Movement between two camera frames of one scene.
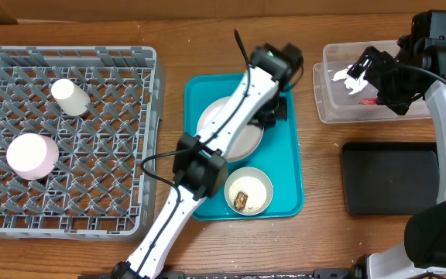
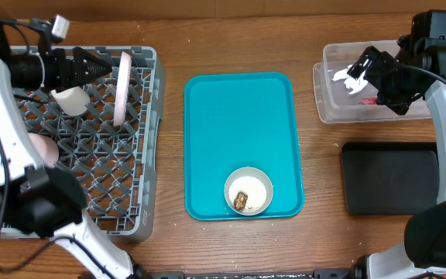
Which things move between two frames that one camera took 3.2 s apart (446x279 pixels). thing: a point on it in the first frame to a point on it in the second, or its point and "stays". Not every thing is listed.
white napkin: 355,85 stays
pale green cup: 72,100 stays
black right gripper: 372,67 stays
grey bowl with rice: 253,182 stays
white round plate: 248,142 to 121,89
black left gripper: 270,117 to 82,74
